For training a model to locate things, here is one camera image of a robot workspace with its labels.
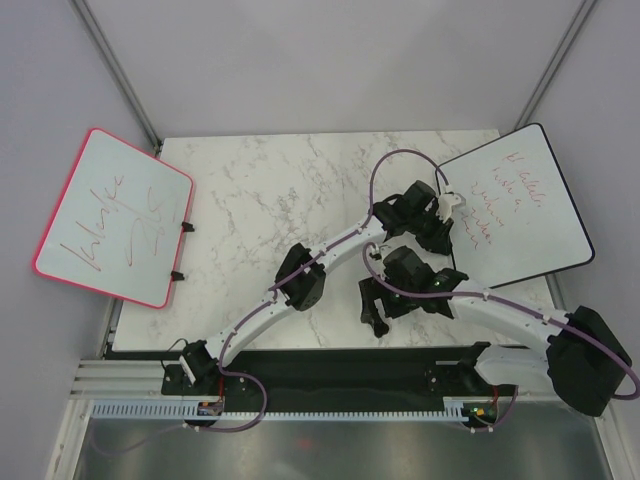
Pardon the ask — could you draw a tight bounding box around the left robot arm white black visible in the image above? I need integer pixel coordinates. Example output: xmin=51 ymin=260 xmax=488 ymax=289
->
xmin=179 ymin=181 xmax=465 ymax=394

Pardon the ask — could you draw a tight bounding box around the pink framed whiteboard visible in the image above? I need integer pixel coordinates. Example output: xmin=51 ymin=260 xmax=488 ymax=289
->
xmin=32 ymin=128 xmax=194 ymax=309

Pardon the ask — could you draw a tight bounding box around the aluminium corner post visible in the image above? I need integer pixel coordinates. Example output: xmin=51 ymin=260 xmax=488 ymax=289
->
xmin=513 ymin=0 xmax=600 ymax=130
xmin=69 ymin=0 xmax=163 ymax=154

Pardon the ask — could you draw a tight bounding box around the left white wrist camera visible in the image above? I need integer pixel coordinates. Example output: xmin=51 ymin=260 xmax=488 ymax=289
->
xmin=437 ymin=192 xmax=466 ymax=223

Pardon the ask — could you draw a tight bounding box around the lower black clip pink board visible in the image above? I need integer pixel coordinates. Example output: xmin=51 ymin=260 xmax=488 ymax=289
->
xmin=171 ymin=271 xmax=185 ymax=282

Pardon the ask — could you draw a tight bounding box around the purple cable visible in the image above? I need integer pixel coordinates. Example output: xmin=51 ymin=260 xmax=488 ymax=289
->
xmin=361 ymin=242 xmax=640 ymax=434
xmin=89 ymin=148 xmax=454 ymax=456

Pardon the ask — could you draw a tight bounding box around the right aluminium corner post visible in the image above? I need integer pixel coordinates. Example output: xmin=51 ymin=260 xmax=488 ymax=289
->
xmin=513 ymin=0 xmax=600 ymax=130

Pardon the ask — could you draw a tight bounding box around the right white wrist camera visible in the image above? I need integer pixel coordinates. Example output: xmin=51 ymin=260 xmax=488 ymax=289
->
xmin=368 ymin=244 xmax=392 ymax=261

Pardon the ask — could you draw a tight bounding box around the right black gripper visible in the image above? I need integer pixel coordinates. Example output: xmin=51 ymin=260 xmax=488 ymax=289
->
xmin=358 ymin=272 xmax=418 ymax=325

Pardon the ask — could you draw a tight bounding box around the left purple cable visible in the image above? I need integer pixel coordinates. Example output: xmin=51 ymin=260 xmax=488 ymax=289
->
xmin=89 ymin=148 xmax=454 ymax=456

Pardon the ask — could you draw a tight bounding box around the left aluminium corner post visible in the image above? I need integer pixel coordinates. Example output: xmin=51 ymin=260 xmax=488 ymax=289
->
xmin=69 ymin=0 xmax=163 ymax=154

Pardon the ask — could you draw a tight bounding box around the black clip pink board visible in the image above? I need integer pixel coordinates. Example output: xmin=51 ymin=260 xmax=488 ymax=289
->
xmin=181 ymin=221 xmax=195 ymax=233
xmin=171 ymin=271 xmax=185 ymax=282

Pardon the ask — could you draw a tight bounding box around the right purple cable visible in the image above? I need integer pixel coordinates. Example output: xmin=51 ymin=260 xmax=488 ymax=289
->
xmin=361 ymin=242 xmax=640 ymax=434

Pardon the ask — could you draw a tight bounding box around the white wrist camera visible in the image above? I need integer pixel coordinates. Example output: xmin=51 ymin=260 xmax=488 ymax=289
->
xmin=368 ymin=244 xmax=392 ymax=261
xmin=437 ymin=192 xmax=466 ymax=223

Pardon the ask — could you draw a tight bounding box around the white slotted cable duct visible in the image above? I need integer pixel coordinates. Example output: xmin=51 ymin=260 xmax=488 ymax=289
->
xmin=90 ymin=398 xmax=489 ymax=422

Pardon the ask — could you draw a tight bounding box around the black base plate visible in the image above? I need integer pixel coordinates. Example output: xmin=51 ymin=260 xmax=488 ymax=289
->
xmin=161 ymin=342 xmax=516 ymax=427

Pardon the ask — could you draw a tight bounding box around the aluminium rail frame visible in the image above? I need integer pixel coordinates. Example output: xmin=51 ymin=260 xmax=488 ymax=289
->
xmin=67 ymin=357 xmax=615 ymax=401

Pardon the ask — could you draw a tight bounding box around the upper black clip pink board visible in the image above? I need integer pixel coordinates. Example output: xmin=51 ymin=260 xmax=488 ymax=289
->
xmin=181 ymin=221 xmax=195 ymax=233

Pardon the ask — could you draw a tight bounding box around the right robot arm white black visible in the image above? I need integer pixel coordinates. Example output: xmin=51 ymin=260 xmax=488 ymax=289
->
xmin=362 ymin=244 xmax=639 ymax=417

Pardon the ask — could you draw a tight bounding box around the black framed whiteboard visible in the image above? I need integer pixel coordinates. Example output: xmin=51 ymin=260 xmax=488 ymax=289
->
xmin=438 ymin=123 xmax=595 ymax=287

